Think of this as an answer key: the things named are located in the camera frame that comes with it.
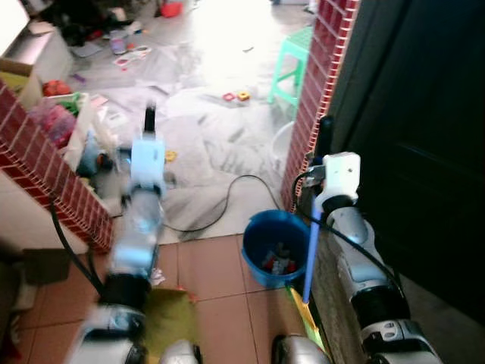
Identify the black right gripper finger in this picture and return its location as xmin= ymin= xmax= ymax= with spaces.
xmin=316 ymin=115 xmax=335 ymax=155

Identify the blue handled green broom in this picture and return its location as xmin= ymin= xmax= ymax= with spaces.
xmin=288 ymin=193 xmax=330 ymax=353

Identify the yellow dustpan with red handle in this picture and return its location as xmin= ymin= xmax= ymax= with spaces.
xmin=142 ymin=287 xmax=199 ymax=359

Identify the white plastic basin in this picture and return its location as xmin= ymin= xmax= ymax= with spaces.
xmin=271 ymin=121 xmax=296 ymax=171

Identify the white toy basket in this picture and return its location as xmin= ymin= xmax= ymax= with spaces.
xmin=30 ymin=91 xmax=114 ymax=175

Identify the green plastic stool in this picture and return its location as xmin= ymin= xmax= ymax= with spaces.
xmin=268 ymin=27 xmax=313 ymax=107

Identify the dark door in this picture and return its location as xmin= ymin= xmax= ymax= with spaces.
xmin=326 ymin=0 xmax=485 ymax=327

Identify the blue plastic bucket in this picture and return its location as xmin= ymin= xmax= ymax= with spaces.
xmin=242 ymin=210 xmax=311 ymax=289

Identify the red round bag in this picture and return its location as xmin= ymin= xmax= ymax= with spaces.
xmin=42 ymin=80 xmax=73 ymax=98

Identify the litter in blue bucket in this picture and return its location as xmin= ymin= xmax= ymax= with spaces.
xmin=261 ymin=244 xmax=298 ymax=275

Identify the red plastic basin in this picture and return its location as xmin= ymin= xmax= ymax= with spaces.
xmin=159 ymin=2 xmax=184 ymax=18

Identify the white low cabinet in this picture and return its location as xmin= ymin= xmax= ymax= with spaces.
xmin=4 ymin=23 xmax=74 ymax=84

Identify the brown cardboard box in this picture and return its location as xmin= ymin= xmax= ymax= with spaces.
xmin=0 ymin=59 xmax=42 ymax=111

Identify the silver right robot foot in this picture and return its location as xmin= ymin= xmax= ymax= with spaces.
xmin=271 ymin=334 xmax=327 ymax=364

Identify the silver robot foot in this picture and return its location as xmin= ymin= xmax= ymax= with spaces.
xmin=161 ymin=340 xmax=202 ymax=364
xmin=271 ymin=334 xmax=327 ymax=364

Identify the silver left robot foot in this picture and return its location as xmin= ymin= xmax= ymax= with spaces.
xmin=161 ymin=340 xmax=202 ymax=364

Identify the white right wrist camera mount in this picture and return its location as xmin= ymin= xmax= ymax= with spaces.
xmin=314 ymin=152 xmax=361 ymax=210

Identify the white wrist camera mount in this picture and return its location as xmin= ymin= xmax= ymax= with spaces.
xmin=314 ymin=152 xmax=361 ymax=210
xmin=130 ymin=136 xmax=167 ymax=198

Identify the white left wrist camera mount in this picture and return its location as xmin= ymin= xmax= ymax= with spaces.
xmin=130 ymin=136 xmax=167 ymax=198

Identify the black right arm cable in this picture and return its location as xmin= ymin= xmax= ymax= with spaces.
xmin=292 ymin=171 xmax=402 ymax=289

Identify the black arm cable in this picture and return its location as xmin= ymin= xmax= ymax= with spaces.
xmin=292 ymin=171 xmax=402 ymax=289
xmin=47 ymin=201 xmax=105 ymax=297

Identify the black floor cable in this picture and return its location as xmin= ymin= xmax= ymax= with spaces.
xmin=163 ymin=174 xmax=285 ymax=234

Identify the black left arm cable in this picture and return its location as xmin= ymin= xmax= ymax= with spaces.
xmin=47 ymin=201 xmax=105 ymax=297

